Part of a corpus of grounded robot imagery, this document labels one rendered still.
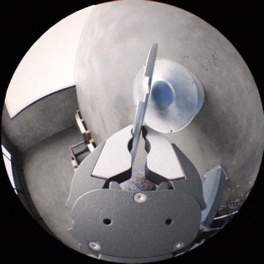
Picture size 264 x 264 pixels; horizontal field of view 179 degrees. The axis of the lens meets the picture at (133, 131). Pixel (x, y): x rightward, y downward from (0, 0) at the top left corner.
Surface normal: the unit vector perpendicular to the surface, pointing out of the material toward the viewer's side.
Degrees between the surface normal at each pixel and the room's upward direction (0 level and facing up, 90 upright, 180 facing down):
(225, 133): 0
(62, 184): 90
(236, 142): 0
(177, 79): 0
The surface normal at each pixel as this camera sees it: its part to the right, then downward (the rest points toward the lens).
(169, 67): -0.73, 0.36
